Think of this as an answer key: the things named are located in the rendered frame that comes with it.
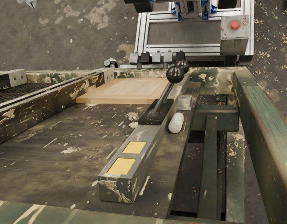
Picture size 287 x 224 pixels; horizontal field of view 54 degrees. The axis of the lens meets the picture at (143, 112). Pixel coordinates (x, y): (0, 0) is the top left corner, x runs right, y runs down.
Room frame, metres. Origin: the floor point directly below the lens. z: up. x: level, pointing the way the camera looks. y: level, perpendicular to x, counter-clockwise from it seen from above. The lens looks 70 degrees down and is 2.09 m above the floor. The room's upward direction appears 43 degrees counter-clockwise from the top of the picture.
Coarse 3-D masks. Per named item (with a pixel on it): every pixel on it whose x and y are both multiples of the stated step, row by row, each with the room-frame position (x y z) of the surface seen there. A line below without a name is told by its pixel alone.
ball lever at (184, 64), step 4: (180, 60) 0.26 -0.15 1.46; (184, 60) 0.25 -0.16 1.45; (176, 64) 0.26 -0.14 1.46; (180, 64) 0.25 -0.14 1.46; (184, 64) 0.24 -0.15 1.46; (188, 64) 0.24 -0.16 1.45; (184, 68) 0.24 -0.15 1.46; (188, 68) 0.24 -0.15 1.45; (184, 72) 0.23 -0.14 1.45; (172, 84) 0.24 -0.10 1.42; (168, 92) 0.24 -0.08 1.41; (164, 100) 0.23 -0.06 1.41
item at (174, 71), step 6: (174, 66) 0.22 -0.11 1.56; (168, 72) 0.22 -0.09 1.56; (174, 72) 0.21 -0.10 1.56; (180, 72) 0.20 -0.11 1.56; (168, 78) 0.21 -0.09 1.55; (174, 78) 0.20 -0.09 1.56; (180, 78) 0.19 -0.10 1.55; (168, 84) 0.21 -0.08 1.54; (168, 90) 0.20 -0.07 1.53; (162, 96) 0.20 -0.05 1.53; (162, 102) 0.19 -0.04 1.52; (156, 108) 0.19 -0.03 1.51; (150, 114) 0.19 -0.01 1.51; (156, 114) 0.19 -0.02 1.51
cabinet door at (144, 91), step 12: (108, 84) 0.58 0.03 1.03; (120, 84) 0.55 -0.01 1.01; (132, 84) 0.51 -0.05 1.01; (144, 84) 0.47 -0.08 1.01; (156, 84) 0.44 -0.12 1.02; (84, 96) 0.51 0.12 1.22; (96, 96) 0.48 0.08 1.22; (108, 96) 0.44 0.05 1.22; (120, 96) 0.41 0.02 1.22; (132, 96) 0.38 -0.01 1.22; (144, 96) 0.35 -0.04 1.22; (156, 96) 0.32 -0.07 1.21
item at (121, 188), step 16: (176, 96) 0.25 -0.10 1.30; (144, 128) 0.17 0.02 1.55; (160, 128) 0.15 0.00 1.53; (112, 160) 0.13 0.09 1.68; (144, 160) 0.10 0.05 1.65; (112, 176) 0.10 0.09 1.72; (128, 176) 0.08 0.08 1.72; (144, 176) 0.08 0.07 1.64; (112, 192) 0.08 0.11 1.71; (128, 192) 0.07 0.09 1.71
